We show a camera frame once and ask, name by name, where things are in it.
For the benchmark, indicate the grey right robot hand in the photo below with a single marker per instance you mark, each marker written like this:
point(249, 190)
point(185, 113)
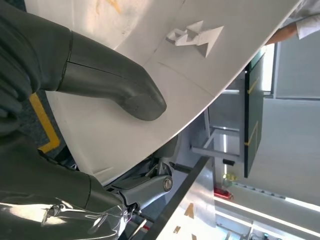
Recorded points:
point(100, 81)

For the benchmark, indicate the yellow floor tape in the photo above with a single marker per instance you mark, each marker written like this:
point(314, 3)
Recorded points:
point(46, 129)

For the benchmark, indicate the small red floor object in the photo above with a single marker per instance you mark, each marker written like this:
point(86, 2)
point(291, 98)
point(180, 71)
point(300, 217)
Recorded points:
point(223, 193)

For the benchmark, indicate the steel table yellow tape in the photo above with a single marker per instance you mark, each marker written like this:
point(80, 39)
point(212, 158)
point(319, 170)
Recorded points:
point(253, 116)

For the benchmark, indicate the person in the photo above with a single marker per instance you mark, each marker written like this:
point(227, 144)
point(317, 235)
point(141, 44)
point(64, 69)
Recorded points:
point(309, 26)

